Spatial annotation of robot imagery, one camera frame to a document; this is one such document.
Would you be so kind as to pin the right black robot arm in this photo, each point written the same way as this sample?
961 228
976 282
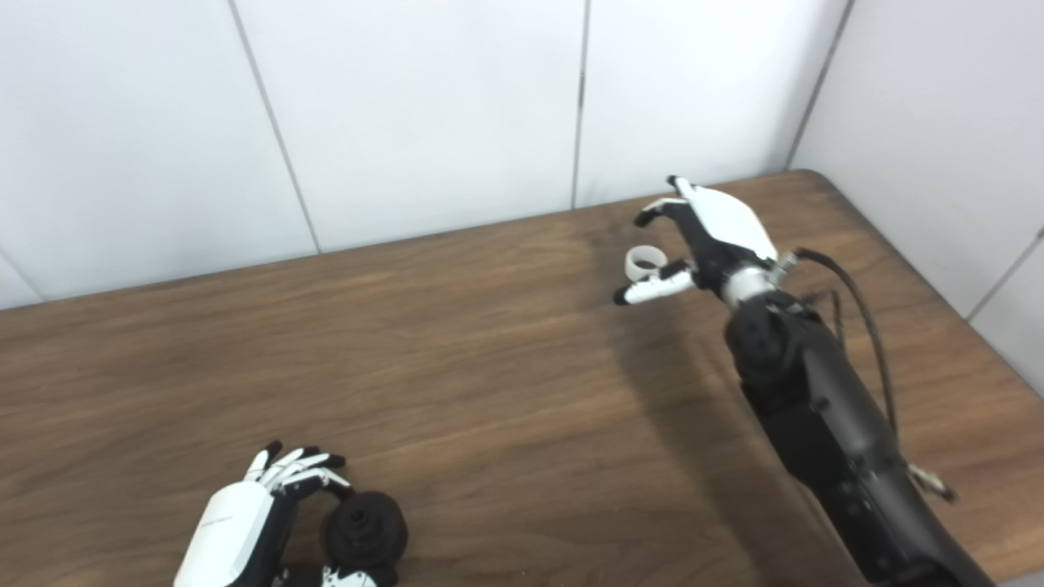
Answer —
824 416

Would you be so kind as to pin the round black part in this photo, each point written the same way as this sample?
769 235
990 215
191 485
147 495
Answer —
367 534

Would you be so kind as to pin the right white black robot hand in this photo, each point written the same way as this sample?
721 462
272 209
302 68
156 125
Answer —
730 224

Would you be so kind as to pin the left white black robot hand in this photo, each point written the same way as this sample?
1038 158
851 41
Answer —
232 530

